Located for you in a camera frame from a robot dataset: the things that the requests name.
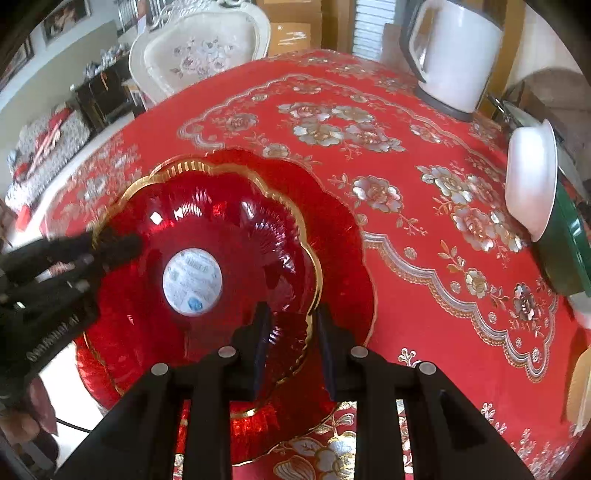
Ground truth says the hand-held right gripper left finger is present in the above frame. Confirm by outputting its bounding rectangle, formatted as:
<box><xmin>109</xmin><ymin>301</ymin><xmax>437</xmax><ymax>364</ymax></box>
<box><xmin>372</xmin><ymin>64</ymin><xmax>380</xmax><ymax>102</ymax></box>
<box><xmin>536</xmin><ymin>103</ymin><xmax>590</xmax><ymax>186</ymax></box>
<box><xmin>53</xmin><ymin>302</ymin><xmax>273</xmax><ymax>480</ymax></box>

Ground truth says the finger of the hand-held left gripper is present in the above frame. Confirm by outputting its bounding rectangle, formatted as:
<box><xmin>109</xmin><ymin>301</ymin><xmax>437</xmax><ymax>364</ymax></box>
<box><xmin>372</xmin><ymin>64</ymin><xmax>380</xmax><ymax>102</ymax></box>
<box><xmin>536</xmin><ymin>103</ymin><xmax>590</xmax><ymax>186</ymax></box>
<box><xmin>90</xmin><ymin>232</ymin><xmax>145</xmax><ymax>272</ymax></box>

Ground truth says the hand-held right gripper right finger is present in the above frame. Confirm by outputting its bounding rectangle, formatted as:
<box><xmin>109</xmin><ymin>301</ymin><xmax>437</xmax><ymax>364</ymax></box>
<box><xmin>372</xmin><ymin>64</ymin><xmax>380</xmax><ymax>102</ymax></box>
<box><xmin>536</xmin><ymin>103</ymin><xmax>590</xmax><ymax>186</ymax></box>
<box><xmin>315</xmin><ymin>304</ymin><xmax>539</xmax><ymax>480</ymax></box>

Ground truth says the red glass plate gold rim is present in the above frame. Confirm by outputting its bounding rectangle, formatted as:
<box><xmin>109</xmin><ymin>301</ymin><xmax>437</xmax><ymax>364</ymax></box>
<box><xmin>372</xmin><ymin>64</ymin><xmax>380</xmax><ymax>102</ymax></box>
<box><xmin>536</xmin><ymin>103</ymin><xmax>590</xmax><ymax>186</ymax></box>
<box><xmin>92</xmin><ymin>148</ymin><xmax>378</xmax><ymax>466</ymax></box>
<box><xmin>76</xmin><ymin>157</ymin><xmax>324</xmax><ymax>418</ymax></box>

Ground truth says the white plate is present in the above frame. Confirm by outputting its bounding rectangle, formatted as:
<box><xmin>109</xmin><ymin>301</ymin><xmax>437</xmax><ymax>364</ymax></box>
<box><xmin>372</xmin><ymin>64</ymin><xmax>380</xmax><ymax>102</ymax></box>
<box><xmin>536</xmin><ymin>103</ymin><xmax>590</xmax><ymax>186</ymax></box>
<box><xmin>504</xmin><ymin>119</ymin><xmax>559</xmax><ymax>243</ymax></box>

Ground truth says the person's left hand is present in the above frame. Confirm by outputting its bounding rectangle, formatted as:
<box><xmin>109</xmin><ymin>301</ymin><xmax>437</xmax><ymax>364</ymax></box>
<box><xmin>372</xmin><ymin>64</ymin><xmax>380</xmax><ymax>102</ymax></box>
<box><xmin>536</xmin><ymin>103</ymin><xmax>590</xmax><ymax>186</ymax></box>
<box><xmin>0</xmin><ymin>406</ymin><xmax>43</xmax><ymax>448</ymax></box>

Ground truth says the sofa with patterned cover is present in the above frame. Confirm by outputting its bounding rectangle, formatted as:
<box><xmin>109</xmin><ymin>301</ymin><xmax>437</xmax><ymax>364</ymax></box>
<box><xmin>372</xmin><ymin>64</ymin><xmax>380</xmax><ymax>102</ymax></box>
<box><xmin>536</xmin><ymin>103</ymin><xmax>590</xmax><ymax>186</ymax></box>
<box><xmin>4</xmin><ymin>104</ymin><xmax>94</xmax><ymax>214</ymax></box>

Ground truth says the dark wooden cabinet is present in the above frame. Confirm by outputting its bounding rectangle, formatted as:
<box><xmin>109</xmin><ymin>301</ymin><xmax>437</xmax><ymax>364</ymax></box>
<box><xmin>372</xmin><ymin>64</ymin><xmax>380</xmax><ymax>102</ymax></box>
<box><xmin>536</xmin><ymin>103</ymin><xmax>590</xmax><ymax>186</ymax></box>
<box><xmin>74</xmin><ymin>55</ymin><xmax>140</xmax><ymax>136</ymax></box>

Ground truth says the red floral tablecloth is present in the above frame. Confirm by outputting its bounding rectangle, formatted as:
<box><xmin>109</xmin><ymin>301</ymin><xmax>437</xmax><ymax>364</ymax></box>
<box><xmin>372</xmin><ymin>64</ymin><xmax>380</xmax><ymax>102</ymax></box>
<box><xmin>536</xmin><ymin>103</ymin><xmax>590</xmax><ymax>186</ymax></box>
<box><xmin>39</xmin><ymin>48</ymin><xmax>591</xmax><ymax>480</ymax></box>

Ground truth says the beige plastic bowl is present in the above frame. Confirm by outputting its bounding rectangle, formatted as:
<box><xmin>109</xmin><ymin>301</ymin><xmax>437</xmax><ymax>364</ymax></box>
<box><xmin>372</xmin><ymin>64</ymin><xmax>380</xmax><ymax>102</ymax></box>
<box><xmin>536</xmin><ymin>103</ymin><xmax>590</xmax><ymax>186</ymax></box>
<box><xmin>564</xmin><ymin>348</ymin><xmax>591</xmax><ymax>428</ymax></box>

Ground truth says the scuffed cardboard box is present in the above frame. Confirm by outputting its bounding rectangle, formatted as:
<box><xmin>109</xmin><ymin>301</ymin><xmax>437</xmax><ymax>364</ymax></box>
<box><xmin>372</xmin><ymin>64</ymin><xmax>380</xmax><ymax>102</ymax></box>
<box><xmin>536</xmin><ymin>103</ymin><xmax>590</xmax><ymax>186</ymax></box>
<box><xmin>266</xmin><ymin>21</ymin><xmax>311</xmax><ymax>58</ymax></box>

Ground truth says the steel pan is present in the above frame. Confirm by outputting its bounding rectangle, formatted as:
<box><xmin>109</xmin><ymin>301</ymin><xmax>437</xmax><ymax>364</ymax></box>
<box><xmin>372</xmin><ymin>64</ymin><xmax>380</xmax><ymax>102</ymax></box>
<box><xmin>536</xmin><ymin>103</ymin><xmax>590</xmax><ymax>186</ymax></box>
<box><xmin>487</xmin><ymin>92</ymin><xmax>555</xmax><ymax>139</ymax></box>

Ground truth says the white ribbed panel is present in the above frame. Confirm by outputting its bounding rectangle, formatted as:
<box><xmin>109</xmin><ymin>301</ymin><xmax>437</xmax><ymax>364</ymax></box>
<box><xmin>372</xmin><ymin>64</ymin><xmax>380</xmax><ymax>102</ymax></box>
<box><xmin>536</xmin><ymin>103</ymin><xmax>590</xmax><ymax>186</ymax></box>
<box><xmin>353</xmin><ymin>0</ymin><xmax>399</xmax><ymax>61</ymax></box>

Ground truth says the white electric kettle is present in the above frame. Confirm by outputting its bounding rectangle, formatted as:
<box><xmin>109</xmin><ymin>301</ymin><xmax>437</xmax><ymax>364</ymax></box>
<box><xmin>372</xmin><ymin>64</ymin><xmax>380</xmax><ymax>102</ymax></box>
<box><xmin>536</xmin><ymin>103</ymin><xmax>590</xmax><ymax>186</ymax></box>
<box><xmin>399</xmin><ymin>0</ymin><xmax>504</xmax><ymax>121</ymax></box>

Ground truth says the black cable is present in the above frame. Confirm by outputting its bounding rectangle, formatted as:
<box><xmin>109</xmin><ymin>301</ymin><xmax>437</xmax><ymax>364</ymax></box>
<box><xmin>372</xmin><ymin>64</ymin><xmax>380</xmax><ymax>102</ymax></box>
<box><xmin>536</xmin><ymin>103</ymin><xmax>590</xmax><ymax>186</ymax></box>
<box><xmin>54</xmin><ymin>418</ymin><xmax>94</xmax><ymax>435</ymax></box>

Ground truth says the framed wall picture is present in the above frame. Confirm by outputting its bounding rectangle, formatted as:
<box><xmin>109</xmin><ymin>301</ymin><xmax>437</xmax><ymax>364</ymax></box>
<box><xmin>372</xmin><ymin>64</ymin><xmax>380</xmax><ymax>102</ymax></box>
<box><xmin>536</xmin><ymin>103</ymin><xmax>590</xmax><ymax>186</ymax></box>
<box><xmin>41</xmin><ymin>0</ymin><xmax>92</xmax><ymax>45</ymax></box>
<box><xmin>0</xmin><ymin>36</ymin><xmax>36</xmax><ymax>89</ymax></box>

